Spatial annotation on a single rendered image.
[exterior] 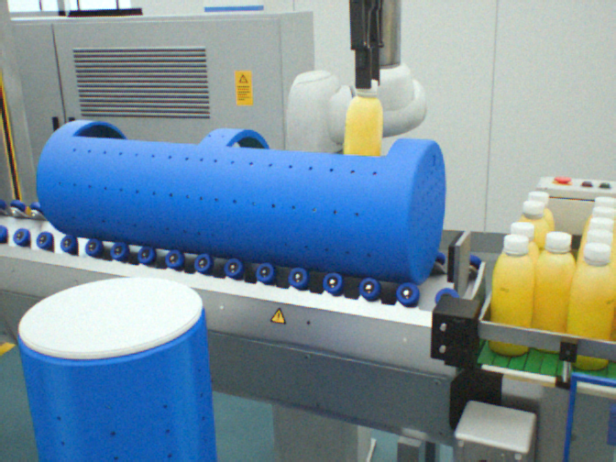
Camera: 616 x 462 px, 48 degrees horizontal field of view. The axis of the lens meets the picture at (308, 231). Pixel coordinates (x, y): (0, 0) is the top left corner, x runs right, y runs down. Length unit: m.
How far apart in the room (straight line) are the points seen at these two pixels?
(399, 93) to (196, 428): 1.14
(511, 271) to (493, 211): 3.04
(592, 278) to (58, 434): 0.85
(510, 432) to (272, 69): 2.12
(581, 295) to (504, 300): 0.12
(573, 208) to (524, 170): 2.61
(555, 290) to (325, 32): 3.15
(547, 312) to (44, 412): 0.82
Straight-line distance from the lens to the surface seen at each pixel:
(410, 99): 1.96
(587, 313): 1.20
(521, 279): 1.19
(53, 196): 1.65
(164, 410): 1.07
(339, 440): 2.22
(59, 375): 1.05
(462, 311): 1.16
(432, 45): 4.08
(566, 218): 1.57
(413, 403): 1.42
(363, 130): 1.29
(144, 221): 1.50
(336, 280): 1.35
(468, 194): 4.20
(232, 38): 3.01
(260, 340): 1.45
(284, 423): 2.25
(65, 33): 3.39
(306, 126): 1.91
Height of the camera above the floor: 1.49
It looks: 18 degrees down
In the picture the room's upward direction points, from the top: 2 degrees counter-clockwise
